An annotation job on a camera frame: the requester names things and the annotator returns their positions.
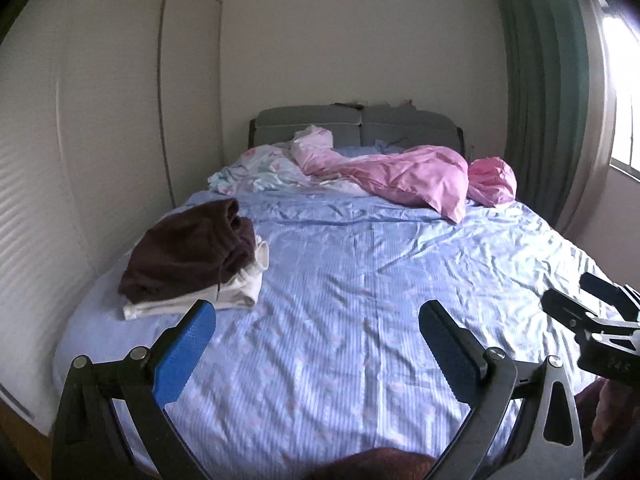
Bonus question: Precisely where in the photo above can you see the maroon pants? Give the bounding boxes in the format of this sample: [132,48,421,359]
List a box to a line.
[118,198,256,304]

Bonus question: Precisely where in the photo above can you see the pink crumpled blanket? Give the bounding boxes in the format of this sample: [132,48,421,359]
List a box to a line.
[468,157,518,207]

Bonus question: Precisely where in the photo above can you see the pink pillow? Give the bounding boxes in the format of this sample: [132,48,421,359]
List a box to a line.
[295,145,469,223]

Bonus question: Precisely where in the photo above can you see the light blue striped bed sheet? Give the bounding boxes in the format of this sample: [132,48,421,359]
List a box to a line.
[52,145,632,480]

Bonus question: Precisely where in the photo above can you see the cream folded garment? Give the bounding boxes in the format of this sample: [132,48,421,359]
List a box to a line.
[122,235,270,321]

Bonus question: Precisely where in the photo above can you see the green curtain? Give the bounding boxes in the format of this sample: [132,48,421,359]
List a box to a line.
[497,0,590,233]

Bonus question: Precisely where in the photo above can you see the grey padded headboard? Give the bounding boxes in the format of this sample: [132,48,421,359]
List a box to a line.
[248,103,465,155]

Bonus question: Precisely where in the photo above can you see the white floral blanket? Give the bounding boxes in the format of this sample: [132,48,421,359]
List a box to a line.
[207,125,368,196]

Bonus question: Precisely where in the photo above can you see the white wardrobe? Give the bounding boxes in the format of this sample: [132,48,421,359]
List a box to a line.
[1,0,222,434]

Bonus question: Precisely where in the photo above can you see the window with metal frame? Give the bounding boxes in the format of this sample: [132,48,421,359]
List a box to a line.
[599,0,639,179]

